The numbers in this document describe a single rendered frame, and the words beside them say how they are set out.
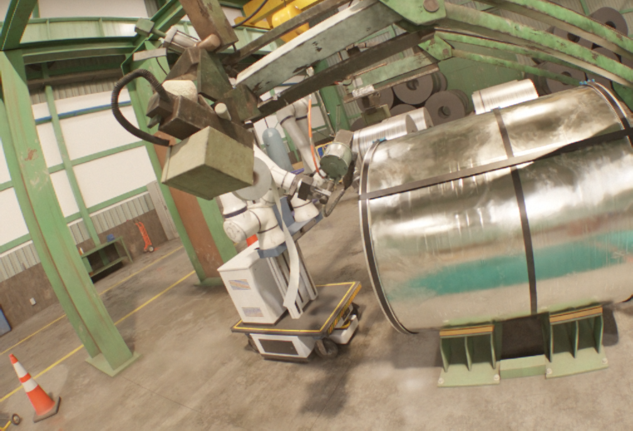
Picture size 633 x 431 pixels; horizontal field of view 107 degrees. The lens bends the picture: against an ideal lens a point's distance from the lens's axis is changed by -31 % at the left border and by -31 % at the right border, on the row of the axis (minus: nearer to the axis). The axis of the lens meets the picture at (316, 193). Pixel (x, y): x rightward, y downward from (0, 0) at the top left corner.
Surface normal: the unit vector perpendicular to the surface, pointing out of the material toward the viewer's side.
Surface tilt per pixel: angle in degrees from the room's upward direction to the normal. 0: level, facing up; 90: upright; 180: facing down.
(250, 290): 90
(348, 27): 130
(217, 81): 91
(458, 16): 90
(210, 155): 91
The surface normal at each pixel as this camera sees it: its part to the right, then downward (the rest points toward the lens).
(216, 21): 0.83, -0.21
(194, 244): -0.45, 0.30
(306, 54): 0.01, 0.79
